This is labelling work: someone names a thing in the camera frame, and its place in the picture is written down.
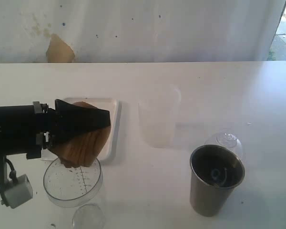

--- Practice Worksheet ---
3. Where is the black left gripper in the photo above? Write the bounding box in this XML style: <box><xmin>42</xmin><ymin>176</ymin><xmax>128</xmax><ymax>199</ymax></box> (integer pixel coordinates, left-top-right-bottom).
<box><xmin>26</xmin><ymin>99</ymin><xmax>111</xmax><ymax>159</ymax></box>

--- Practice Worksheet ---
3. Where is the brown wooden cup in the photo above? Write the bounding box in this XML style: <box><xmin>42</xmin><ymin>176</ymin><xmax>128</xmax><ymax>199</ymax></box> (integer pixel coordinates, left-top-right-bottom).
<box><xmin>51</xmin><ymin>101</ymin><xmax>111</xmax><ymax>168</ymax></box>

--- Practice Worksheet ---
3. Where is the stainless steel tumbler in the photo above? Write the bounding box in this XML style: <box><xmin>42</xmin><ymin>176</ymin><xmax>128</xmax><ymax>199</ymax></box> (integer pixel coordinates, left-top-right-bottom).
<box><xmin>189</xmin><ymin>145</ymin><xmax>245</xmax><ymax>217</ymax></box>

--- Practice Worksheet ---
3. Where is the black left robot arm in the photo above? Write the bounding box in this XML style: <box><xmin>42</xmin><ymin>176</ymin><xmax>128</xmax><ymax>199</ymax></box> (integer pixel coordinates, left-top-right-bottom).
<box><xmin>0</xmin><ymin>99</ymin><xmax>111</xmax><ymax>208</ymax></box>

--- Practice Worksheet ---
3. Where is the clear graduated shaker cup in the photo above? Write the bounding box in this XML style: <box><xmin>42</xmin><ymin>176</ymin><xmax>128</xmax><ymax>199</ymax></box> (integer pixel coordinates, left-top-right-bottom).
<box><xmin>43</xmin><ymin>159</ymin><xmax>106</xmax><ymax>229</ymax></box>

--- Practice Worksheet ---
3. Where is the white rectangular tray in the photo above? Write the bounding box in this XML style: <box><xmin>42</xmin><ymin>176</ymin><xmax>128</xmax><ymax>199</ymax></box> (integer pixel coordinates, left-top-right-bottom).
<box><xmin>41</xmin><ymin>98</ymin><xmax>120</xmax><ymax>163</ymax></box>

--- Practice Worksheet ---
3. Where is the translucent plastic container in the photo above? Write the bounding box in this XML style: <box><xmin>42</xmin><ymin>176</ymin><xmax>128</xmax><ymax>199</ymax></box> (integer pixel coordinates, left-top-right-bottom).
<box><xmin>138</xmin><ymin>84</ymin><xmax>181</xmax><ymax>148</ymax></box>

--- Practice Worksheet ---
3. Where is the clear dome strainer lid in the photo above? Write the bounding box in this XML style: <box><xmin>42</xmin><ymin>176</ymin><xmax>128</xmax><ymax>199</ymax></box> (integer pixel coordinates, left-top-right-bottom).
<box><xmin>204</xmin><ymin>132</ymin><xmax>243</xmax><ymax>159</ymax></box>

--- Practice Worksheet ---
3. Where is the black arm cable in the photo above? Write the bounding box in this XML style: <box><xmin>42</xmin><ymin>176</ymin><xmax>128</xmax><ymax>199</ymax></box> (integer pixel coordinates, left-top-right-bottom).
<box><xmin>4</xmin><ymin>157</ymin><xmax>18</xmax><ymax>182</ymax></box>

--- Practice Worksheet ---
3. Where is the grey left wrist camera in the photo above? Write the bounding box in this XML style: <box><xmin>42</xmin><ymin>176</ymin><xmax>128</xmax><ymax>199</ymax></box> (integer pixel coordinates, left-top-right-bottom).
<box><xmin>2</xmin><ymin>174</ymin><xmax>33</xmax><ymax>209</ymax></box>

